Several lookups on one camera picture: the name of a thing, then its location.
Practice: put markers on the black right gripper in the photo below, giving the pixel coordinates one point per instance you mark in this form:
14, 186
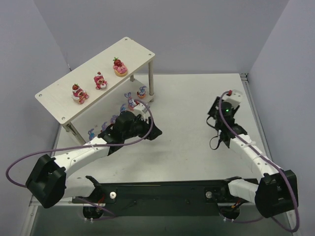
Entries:
213, 111

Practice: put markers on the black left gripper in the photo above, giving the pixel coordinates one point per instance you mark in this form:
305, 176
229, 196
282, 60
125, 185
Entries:
147, 129

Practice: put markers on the purple bunny with pink base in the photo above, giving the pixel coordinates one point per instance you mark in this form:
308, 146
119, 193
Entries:
123, 108

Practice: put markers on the small purple bunny figure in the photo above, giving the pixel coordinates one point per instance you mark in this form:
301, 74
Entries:
104, 126

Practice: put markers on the purple bunny with blue bow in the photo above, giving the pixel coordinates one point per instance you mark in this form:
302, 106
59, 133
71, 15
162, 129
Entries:
91, 134

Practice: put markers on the pink bear with strawberry hat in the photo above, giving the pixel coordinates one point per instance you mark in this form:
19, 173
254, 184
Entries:
100, 82

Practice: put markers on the pink striped bear with strawberry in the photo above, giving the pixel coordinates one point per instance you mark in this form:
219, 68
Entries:
79, 95

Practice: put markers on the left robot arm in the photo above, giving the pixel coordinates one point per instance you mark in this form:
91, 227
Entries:
48, 180

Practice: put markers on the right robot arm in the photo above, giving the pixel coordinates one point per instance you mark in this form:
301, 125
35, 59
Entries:
276, 190

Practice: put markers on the white wooden two-tier shelf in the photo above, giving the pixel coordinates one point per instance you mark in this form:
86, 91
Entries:
89, 98

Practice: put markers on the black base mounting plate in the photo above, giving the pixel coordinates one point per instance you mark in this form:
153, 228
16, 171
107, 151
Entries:
173, 198

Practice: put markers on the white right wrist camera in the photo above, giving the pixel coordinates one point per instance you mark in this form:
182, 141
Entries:
234, 97

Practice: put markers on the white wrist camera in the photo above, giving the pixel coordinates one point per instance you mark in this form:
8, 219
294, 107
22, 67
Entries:
140, 109
234, 97

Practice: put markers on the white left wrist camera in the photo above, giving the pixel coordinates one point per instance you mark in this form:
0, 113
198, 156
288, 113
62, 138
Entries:
140, 109

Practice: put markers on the aluminium frame rail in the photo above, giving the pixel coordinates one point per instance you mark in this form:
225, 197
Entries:
50, 201

